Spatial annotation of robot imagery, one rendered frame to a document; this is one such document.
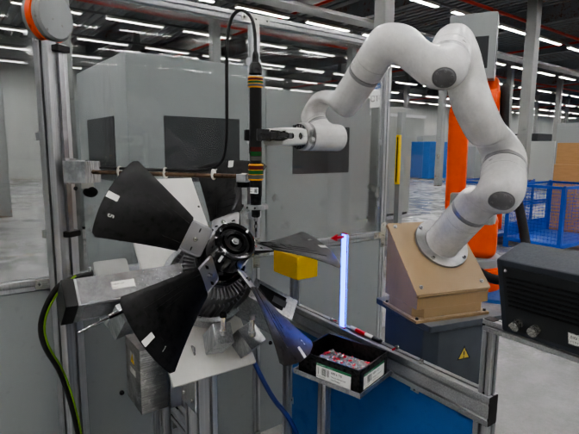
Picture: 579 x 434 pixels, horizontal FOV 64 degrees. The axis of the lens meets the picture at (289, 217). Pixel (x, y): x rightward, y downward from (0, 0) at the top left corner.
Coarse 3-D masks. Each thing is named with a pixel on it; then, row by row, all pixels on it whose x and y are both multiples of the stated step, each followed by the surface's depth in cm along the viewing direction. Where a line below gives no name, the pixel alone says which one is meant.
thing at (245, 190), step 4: (236, 176) 133; (240, 176) 133; (244, 176) 132; (236, 180) 134; (240, 180) 133; (244, 180) 133; (248, 180) 134; (240, 184) 133; (244, 184) 132; (248, 184) 133; (244, 188) 133; (248, 188) 134; (244, 192) 133; (248, 192) 134; (244, 196) 133; (248, 196) 134; (244, 200) 134; (248, 200) 134; (244, 204) 134; (248, 204) 134; (264, 204) 134; (244, 208) 133; (248, 208) 131; (252, 208) 131; (256, 208) 131; (260, 208) 131; (264, 208) 132
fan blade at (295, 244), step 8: (304, 232) 157; (272, 240) 146; (280, 240) 146; (288, 240) 147; (296, 240) 148; (304, 240) 150; (272, 248) 134; (280, 248) 136; (288, 248) 137; (296, 248) 139; (304, 248) 142; (312, 248) 144; (320, 248) 147; (328, 248) 149; (304, 256) 136; (312, 256) 138; (320, 256) 140; (328, 256) 143; (336, 264) 140
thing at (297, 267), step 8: (280, 256) 182; (288, 256) 178; (296, 256) 174; (280, 264) 182; (288, 264) 178; (296, 264) 174; (304, 264) 175; (312, 264) 178; (280, 272) 183; (288, 272) 178; (296, 272) 174; (304, 272) 176; (312, 272) 178
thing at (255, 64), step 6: (252, 54) 128; (252, 60) 128; (252, 66) 127; (258, 66) 127; (252, 72) 127; (258, 72) 127; (252, 186) 132; (258, 186) 132; (252, 192) 132; (258, 192) 132; (252, 198) 132; (258, 198) 133; (252, 204) 133; (258, 204) 133; (252, 210) 134; (258, 210) 134; (252, 216) 134; (258, 216) 134
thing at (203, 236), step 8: (192, 224) 127; (200, 224) 127; (192, 232) 128; (200, 232) 128; (208, 232) 128; (184, 240) 128; (192, 240) 128; (200, 240) 128; (208, 240) 129; (184, 248) 128; (192, 248) 129; (200, 248) 129
